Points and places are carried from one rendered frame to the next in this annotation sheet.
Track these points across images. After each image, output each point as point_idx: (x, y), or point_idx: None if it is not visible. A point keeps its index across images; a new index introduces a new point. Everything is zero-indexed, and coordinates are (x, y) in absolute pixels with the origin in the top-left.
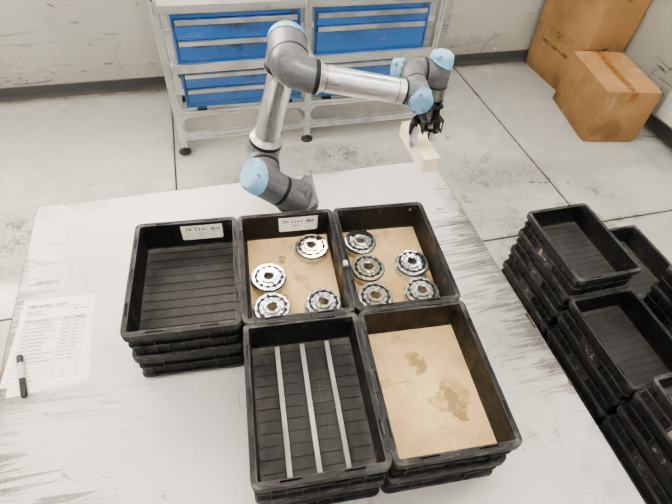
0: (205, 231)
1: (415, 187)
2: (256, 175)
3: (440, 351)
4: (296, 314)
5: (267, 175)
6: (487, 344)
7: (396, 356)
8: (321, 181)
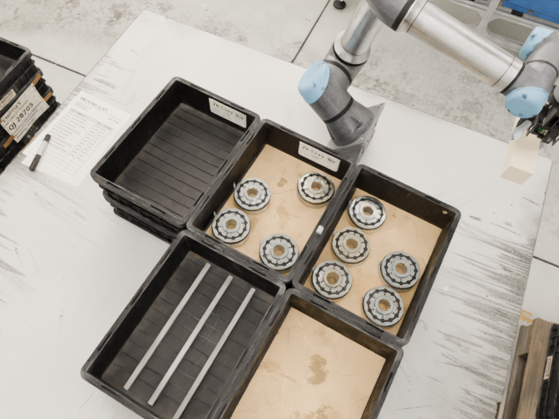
0: (230, 114)
1: (502, 182)
2: (312, 83)
3: (350, 377)
4: (234, 249)
5: (324, 89)
6: (424, 400)
7: (304, 349)
8: (403, 117)
